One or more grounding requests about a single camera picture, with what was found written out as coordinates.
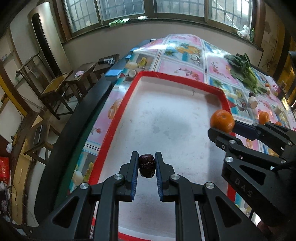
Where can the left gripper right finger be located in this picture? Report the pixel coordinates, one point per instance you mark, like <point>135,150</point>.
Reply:
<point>202,212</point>

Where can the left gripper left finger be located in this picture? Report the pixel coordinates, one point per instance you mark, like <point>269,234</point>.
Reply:
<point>91,212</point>

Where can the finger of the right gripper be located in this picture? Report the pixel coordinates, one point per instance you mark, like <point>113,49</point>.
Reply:
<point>278,138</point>
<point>265,182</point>

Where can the pale sugarcane piece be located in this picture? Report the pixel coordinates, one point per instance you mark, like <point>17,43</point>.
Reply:
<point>277,110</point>

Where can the large sugarcane chunk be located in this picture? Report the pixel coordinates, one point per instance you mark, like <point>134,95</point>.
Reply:
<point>252,102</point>

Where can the green leafy vegetable bunch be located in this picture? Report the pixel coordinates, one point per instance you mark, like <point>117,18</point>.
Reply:
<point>240,69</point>

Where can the white plastic bag on sill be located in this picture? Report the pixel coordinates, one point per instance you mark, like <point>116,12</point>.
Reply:
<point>244,33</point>

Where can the red rimmed white tray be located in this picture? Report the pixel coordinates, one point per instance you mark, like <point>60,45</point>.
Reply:
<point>167,114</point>

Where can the colourful fruit print tablecloth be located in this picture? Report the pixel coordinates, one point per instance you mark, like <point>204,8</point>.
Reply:
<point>164,56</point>

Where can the dark wooden chair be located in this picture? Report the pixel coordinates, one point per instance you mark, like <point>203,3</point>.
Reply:
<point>50,89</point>

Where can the dark wooden side table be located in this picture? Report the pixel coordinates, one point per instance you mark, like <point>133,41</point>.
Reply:
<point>80,81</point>

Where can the blue sponge block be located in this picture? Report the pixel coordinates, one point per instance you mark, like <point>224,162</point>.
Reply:
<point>113,73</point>

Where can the green cloth on sill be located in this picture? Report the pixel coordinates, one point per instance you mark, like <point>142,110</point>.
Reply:
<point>118,22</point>

